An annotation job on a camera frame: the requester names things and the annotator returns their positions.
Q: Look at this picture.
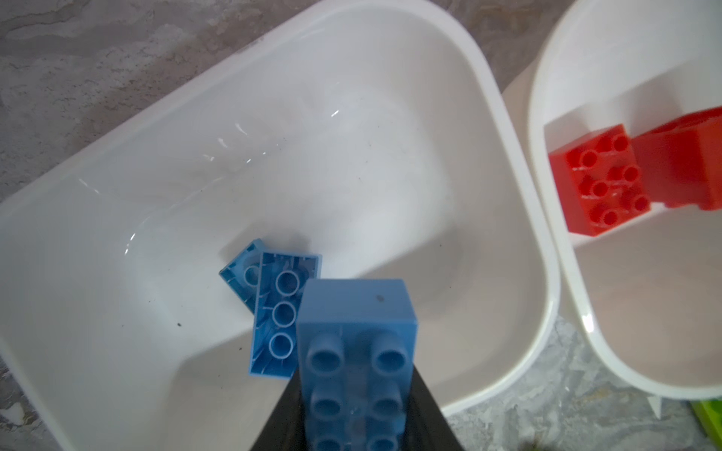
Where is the green lego far left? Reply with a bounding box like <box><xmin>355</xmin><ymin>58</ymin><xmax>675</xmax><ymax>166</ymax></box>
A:
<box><xmin>691</xmin><ymin>398</ymin><xmax>722</xmax><ymax>451</ymax></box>

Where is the red square lego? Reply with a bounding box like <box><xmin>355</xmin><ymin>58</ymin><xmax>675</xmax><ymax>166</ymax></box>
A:
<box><xmin>632</xmin><ymin>107</ymin><xmax>721</xmax><ymax>210</ymax></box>
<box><xmin>549</xmin><ymin>124</ymin><xmax>652</xmax><ymax>237</ymax></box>

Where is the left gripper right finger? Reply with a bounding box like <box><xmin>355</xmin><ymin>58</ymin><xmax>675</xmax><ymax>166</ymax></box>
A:
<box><xmin>407</xmin><ymin>368</ymin><xmax>464</xmax><ymax>451</ymax></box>

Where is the blue lego top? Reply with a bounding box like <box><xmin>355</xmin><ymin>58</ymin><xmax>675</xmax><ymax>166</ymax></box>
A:
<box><xmin>248</xmin><ymin>251</ymin><xmax>322</xmax><ymax>379</ymax></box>

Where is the blue lego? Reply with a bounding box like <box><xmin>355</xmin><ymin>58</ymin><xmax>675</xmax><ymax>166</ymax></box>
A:
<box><xmin>296</xmin><ymin>279</ymin><xmax>419</xmax><ymax>450</ymax></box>
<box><xmin>248</xmin><ymin>251</ymin><xmax>322</xmax><ymax>379</ymax></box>
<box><xmin>219</xmin><ymin>239</ymin><xmax>266</xmax><ymax>315</ymax></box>

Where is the middle white bin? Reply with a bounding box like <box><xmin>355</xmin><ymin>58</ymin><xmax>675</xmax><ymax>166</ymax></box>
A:
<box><xmin>525</xmin><ymin>1</ymin><xmax>721</xmax><ymax>400</ymax></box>

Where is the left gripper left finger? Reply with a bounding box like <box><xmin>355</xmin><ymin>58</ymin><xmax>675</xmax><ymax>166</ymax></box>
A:
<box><xmin>250</xmin><ymin>372</ymin><xmax>308</xmax><ymax>451</ymax></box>

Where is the left white bin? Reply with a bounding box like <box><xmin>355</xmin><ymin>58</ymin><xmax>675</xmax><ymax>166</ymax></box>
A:
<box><xmin>1</xmin><ymin>1</ymin><xmax>560</xmax><ymax>450</ymax></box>

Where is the white bin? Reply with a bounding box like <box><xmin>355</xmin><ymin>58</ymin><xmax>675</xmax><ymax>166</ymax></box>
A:
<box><xmin>1</xmin><ymin>1</ymin><xmax>560</xmax><ymax>450</ymax></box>
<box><xmin>525</xmin><ymin>1</ymin><xmax>721</xmax><ymax>400</ymax></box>

